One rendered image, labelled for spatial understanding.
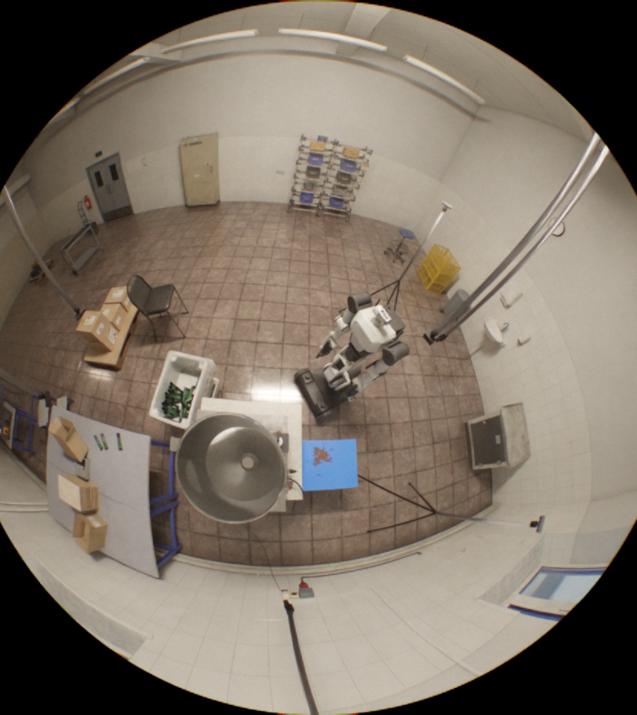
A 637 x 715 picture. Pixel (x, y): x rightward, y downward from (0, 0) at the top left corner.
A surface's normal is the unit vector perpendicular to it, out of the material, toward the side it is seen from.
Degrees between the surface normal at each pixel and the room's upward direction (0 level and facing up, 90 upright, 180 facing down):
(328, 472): 0
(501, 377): 90
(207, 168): 90
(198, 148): 90
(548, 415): 90
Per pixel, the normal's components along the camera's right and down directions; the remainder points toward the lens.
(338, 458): 0.19, -0.43
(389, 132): 0.02, 0.90
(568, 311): -0.98, -0.07
